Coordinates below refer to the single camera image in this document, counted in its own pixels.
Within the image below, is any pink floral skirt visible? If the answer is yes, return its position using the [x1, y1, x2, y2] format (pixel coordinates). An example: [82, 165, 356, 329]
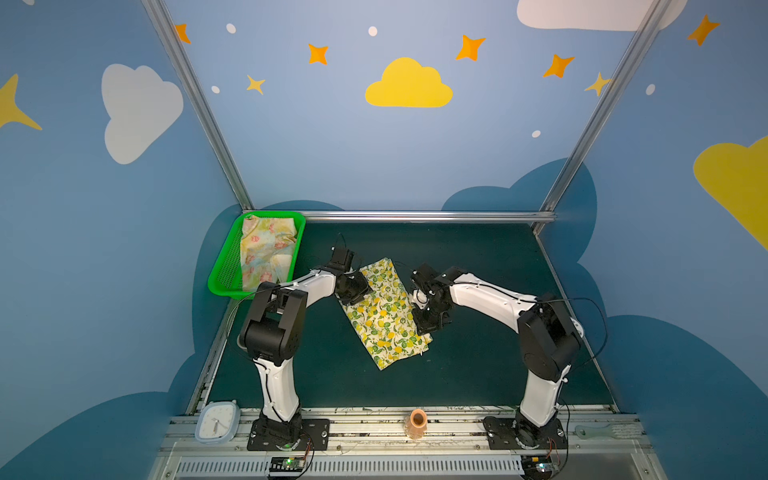
[240, 216, 298, 291]

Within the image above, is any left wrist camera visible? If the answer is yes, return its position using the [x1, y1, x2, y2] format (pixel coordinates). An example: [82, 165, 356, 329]
[328, 246, 354, 273]

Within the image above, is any left side frame rail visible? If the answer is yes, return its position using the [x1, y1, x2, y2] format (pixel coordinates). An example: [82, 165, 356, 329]
[185, 299, 240, 415]

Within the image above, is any aluminium frame post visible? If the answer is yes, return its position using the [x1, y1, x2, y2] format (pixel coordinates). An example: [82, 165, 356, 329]
[539, 0, 672, 220]
[141, 0, 255, 211]

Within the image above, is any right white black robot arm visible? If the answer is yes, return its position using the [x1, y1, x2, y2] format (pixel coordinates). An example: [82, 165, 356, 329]
[411, 264, 584, 430]

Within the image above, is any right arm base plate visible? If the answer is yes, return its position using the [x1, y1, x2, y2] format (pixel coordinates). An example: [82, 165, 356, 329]
[482, 416, 568, 450]

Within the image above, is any lemon print skirt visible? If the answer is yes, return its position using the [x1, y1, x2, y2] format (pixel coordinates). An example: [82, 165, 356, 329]
[342, 258, 432, 371]

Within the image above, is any controller board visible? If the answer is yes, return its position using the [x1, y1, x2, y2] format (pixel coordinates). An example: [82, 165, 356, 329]
[267, 456, 309, 479]
[521, 456, 557, 480]

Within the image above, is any orange ribbed cup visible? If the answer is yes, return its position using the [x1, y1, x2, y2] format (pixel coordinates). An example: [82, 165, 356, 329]
[405, 408, 428, 440]

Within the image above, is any right aluminium frame post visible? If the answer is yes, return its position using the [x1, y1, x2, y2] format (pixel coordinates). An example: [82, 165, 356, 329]
[539, 0, 672, 220]

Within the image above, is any left controller board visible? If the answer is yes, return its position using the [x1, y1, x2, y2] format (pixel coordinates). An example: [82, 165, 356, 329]
[267, 456, 309, 479]

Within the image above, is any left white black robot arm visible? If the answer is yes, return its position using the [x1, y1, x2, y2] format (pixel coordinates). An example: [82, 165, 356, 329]
[237, 269, 371, 446]

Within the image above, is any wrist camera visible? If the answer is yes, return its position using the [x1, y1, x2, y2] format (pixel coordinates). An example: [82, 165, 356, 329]
[328, 246, 354, 273]
[411, 263, 439, 295]

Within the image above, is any right side frame rail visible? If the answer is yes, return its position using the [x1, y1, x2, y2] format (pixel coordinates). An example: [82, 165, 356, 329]
[533, 219, 619, 413]

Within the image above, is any white square clock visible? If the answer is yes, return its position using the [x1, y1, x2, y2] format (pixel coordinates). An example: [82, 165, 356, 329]
[195, 401, 240, 445]

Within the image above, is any front aluminium rail bed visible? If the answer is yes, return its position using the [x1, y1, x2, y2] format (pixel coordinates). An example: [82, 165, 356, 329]
[149, 405, 666, 479]

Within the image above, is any left aluminium frame post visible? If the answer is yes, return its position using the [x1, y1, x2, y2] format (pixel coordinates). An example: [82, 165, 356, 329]
[141, 0, 255, 211]

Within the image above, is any right controller board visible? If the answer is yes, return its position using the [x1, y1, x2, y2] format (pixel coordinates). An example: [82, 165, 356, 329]
[521, 456, 557, 480]

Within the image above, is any green plastic basket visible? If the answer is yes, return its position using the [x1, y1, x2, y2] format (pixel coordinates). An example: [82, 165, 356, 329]
[208, 211, 306, 300]

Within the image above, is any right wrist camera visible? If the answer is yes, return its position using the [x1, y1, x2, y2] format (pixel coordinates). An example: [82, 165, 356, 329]
[411, 263, 439, 295]

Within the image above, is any rear aluminium frame rail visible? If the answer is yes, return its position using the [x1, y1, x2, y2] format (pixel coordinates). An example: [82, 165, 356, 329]
[301, 210, 556, 224]

